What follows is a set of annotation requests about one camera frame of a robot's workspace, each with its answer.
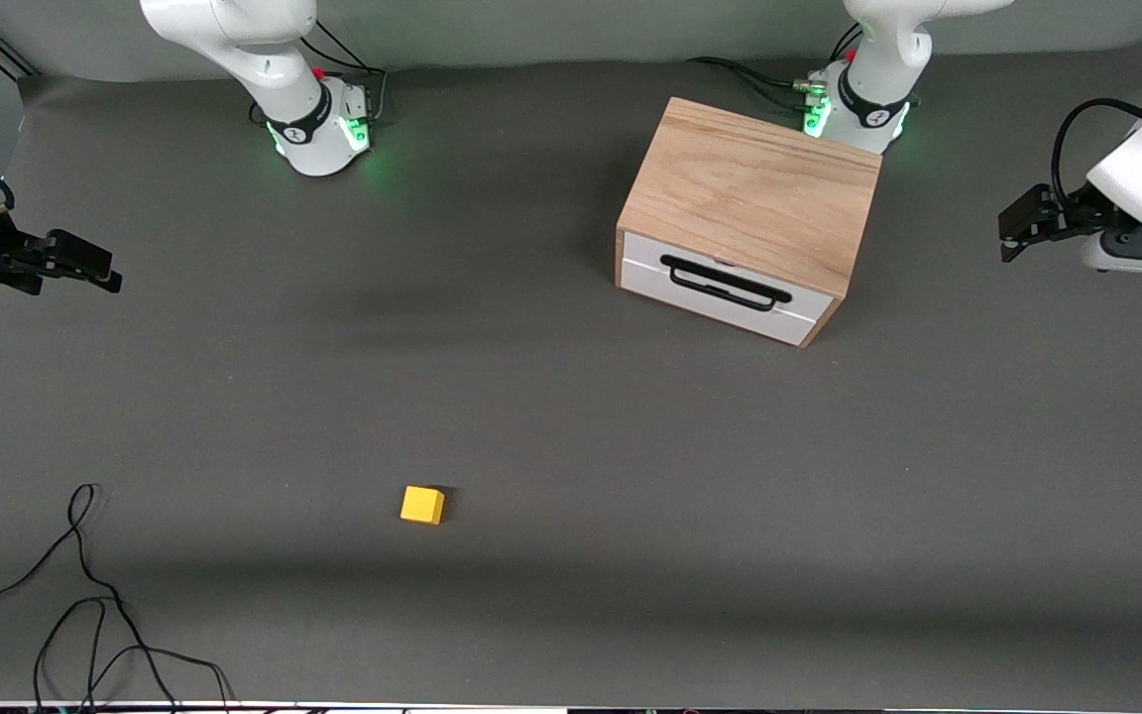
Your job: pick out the wooden drawer cabinet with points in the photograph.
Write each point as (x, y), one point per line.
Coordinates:
(749, 178)

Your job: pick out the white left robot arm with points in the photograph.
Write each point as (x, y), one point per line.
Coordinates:
(878, 59)

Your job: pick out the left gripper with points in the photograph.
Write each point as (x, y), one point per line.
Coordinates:
(1070, 213)

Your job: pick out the yellow block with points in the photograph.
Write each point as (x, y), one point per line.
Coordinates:
(422, 506)

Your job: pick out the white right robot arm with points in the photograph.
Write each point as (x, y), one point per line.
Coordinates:
(274, 59)

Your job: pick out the dark grey table mat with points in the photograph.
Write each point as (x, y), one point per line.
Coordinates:
(571, 476)

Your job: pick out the black background rail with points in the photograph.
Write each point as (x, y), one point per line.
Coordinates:
(16, 61)

